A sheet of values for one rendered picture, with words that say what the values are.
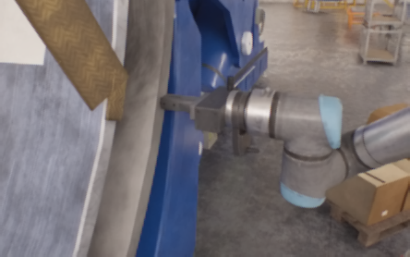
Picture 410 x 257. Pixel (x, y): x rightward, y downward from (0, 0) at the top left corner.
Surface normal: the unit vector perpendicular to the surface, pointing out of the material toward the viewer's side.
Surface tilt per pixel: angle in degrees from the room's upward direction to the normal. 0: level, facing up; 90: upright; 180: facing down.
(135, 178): 55
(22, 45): 65
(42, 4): 83
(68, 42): 83
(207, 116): 90
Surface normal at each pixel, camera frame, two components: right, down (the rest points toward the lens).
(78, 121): -0.37, -0.04
